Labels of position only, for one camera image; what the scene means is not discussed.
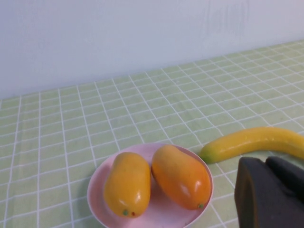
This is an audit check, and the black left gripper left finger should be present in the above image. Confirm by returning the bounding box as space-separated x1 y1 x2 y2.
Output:
234 156 304 228

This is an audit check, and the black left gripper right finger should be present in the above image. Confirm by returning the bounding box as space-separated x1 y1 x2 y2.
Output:
265 156 304 204

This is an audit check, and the yellow plastic banana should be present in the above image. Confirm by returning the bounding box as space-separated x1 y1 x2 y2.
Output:
199 127 304 164

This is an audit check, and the orange-blushed plastic mango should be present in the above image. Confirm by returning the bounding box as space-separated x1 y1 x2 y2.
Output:
151 145 211 211

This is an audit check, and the yellow plastic mango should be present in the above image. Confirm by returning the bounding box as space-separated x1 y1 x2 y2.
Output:
104 152 152 219

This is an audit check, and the pink round plate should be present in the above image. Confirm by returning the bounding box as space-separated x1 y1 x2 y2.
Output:
87 143 214 228

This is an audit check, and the green checked tablecloth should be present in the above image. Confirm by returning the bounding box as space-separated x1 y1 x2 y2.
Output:
0 39 304 228

